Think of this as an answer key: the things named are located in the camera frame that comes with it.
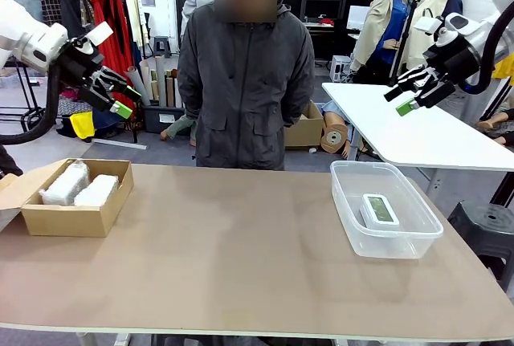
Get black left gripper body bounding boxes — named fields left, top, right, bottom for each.
left=59, top=39, right=105, bottom=93

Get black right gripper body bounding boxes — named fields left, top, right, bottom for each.
left=423, top=43, right=483, bottom=85

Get bubble clock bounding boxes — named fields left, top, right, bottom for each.
left=38, top=160, right=91, bottom=206
left=73, top=173, right=120, bottom=207

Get white digital clock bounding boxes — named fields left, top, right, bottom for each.
left=357, top=192, right=402, bottom=230

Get grey paper roll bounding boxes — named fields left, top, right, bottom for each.
left=127, top=65, right=152, bottom=106

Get beige paper roll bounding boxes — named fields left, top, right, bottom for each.
left=138, top=60, right=157, bottom=102

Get black clothes rack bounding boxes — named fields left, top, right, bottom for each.
left=0, top=0, right=141, bottom=145

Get white table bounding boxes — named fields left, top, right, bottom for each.
left=321, top=81, right=514, bottom=202

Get long metal bar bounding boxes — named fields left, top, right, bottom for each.
left=92, top=136, right=149, bottom=150

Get black storage bin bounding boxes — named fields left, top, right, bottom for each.
left=143, top=104, right=186, bottom=134

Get tall white paper roll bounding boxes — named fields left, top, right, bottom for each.
left=155, top=55, right=168, bottom=108

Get black tripod pole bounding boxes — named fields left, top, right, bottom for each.
left=387, top=0, right=422, bottom=87

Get yellow cloth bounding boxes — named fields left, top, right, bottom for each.
left=70, top=111, right=96, bottom=140

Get patterned fabric pile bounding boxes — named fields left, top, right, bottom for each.
left=58, top=95, right=96, bottom=116

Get red hanging dress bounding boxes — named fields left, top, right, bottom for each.
left=88, top=0, right=136, bottom=114

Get brown cardboard tube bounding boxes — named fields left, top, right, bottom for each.
left=165, top=75, right=176, bottom=108

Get yellow garment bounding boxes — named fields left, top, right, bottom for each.
left=492, top=60, right=514, bottom=80

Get black hanging garment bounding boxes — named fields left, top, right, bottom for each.
left=59, top=0, right=92, bottom=28

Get mannequin arm with grey sleeve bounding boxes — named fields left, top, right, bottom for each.
left=160, top=115, right=198, bottom=141

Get small black stool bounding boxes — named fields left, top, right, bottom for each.
left=153, top=35, right=172, bottom=58

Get white crate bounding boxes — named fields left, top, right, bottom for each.
left=329, top=55, right=354, bottom=82

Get mannequin in beige coat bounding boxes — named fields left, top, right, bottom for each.
left=351, top=0, right=418, bottom=84

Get cream hanging garment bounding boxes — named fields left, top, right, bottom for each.
left=123, top=0, right=145, bottom=48

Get bare mannequin legs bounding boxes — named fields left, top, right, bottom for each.
left=475, top=107, right=514, bottom=146

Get brown cardboard spool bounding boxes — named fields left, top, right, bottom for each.
left=320, top=112, right=349, bottom=157

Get white monitor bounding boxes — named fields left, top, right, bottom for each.
left=345, top=4, right=373, bottom=31

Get open brown carton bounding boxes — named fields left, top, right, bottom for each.
left=284, top=100, right=325, bottom=150

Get bystander in black clothes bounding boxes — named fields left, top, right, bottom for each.
left=0, top=140, right=24, bottom=181

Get brown cardboard box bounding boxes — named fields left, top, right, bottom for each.
left=0, top=157, right=135, bottom=238

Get person in grey jacket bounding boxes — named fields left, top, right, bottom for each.
left=177, top=0, right=316, bottom=171

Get clear plastic container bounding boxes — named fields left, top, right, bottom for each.
left=329, top=160, right=445, bottom=260

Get large black plastic stool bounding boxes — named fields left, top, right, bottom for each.
left=446, top=200, right=514, bottom=293

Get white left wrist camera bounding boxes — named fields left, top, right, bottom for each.
left=86, top=20, right=114, bottom=47

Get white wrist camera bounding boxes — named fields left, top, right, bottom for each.
left=86, top=20, right=114, bottom=47
left=414, top=16, right=443, bottom=35

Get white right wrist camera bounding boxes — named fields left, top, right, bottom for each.
left=414, top=16, right=443, bottom=35

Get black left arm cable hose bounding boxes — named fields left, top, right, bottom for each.
left=0, top=63, right=61, bottom=146

